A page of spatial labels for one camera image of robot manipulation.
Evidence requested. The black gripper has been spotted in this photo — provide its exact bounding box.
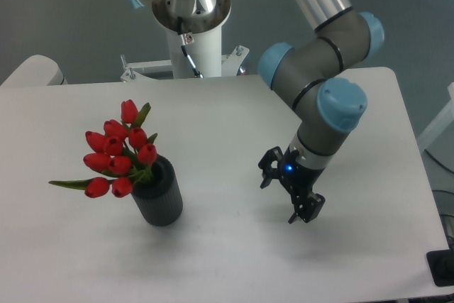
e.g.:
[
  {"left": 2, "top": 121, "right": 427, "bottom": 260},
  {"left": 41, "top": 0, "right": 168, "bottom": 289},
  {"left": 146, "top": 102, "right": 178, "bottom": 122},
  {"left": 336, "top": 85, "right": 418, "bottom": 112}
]
[{"left": 258, "top": 146, "right": 326, "bottom": 224}]

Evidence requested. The red tulip bouquet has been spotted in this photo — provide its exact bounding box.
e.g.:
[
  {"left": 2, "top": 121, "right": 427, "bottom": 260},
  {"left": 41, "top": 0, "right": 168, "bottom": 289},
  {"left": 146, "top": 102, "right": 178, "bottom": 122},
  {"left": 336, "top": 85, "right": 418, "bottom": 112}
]
[{"left": 49, "top": 99, "right": 158, "bottom": 199}]

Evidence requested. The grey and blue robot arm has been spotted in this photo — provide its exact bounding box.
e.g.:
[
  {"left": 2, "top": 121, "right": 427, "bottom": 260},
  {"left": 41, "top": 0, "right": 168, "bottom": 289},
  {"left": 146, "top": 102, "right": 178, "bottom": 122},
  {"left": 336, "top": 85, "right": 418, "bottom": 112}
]
[{"left": 129, "top": 0, "right": 384, "bottom": 222}]

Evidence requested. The dark grey ribbed vase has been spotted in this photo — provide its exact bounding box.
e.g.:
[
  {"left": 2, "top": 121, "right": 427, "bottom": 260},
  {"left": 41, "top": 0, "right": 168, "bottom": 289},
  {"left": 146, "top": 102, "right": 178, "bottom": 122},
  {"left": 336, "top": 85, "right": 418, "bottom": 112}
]
[{"left": 131, "top": 155, "right": 183, "bottom": 227}]

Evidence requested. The black device at table edge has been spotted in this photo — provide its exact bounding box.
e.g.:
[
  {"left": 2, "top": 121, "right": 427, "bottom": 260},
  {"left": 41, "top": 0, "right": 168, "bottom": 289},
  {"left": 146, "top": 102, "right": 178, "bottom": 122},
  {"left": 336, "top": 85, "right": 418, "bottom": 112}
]
[{"left": 426, "top": 249, "right": 453, "bottom": 287}]

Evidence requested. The white furniture at right edge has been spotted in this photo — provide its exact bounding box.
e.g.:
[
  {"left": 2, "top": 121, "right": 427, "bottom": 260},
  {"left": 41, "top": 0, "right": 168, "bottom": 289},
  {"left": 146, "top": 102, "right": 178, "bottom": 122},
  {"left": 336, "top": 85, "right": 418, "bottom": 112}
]
[{"left": 416, "top": 83, "right": 453, "bottom": 154}]

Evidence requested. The white rounded furniture piece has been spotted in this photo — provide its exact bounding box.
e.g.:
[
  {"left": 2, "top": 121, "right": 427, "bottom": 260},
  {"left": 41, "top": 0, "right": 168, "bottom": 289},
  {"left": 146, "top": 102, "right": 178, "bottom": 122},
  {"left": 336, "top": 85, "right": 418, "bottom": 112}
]
[{"left": 1, "top": 55, "right": 68, "bottom": 89}]

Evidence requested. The white metal base frame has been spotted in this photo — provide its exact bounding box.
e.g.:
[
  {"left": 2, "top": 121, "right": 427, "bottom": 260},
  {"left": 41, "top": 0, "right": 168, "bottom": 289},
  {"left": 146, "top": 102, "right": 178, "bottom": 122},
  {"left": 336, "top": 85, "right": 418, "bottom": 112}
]
[{"left": 120, "top": 45, "right": 250, "bottom": 82}]

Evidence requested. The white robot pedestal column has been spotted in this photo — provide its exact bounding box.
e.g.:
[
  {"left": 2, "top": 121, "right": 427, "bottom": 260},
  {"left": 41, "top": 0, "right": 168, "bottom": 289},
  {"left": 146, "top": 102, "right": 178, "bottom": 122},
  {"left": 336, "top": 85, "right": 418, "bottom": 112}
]
[{"left": 165, "top": 26, "right": 222, "bottom": 78}]

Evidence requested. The black cable on pedestal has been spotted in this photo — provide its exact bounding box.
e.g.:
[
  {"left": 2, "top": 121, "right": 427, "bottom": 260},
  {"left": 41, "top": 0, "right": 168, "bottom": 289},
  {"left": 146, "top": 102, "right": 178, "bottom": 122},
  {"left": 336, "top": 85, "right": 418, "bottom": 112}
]
[{"left": 176, "top": 15, "right": 205, "bottom": 79}]

